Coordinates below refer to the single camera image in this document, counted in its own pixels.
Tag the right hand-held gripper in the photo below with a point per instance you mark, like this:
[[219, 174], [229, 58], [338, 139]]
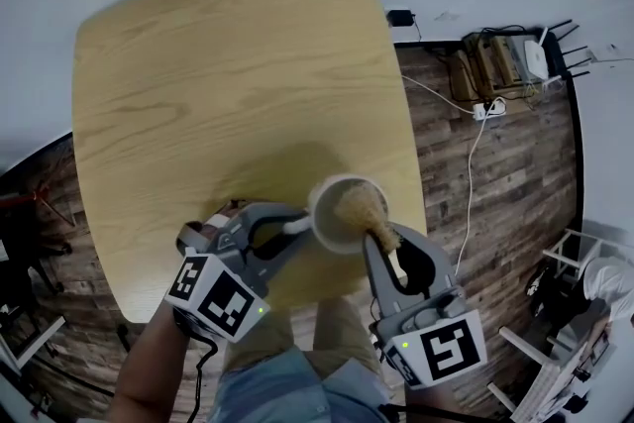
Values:
[[446, 347]]

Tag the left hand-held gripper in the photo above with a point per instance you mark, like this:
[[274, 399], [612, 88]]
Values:
[[218, 299]]

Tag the white cup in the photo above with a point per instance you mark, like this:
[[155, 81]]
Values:
[[327, 220]]

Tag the tan loofah scrubber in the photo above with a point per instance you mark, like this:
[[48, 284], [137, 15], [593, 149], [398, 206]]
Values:
[[357, 204]]

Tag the person's left forearm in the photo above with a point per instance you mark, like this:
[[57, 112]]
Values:
[[148, 361]]

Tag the person's right forearm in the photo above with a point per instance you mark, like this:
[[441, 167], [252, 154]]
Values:
[[436, 403]]

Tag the person's khaki trousers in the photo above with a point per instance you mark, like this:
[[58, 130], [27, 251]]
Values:
[[342, 332]]

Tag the person's blue shirt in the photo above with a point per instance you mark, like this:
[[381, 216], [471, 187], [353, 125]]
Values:
[[277, 391]]

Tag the white stool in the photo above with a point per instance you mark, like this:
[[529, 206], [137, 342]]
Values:
[[569, 252]]

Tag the white keyboard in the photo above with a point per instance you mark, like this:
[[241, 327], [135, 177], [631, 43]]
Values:
[[537, 393]]

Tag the white power strip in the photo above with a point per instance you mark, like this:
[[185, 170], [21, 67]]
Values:
[[488, 110]]

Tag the cardboard boxes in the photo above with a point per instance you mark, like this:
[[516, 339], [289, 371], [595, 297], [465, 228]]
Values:
[[488, 64]]

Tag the black power adapter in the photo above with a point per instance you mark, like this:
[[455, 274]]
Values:
[[400, 18]]

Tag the white router with black antennas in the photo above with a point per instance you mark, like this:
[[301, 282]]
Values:
[[537, 57]]

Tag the black office chair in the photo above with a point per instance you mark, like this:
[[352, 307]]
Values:
[[22, 243]]

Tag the white desk frame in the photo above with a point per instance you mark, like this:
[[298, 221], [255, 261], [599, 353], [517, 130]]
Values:
[[525, 351]]

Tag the white metal frame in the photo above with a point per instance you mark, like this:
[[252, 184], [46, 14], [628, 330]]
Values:
[[30, 342]]

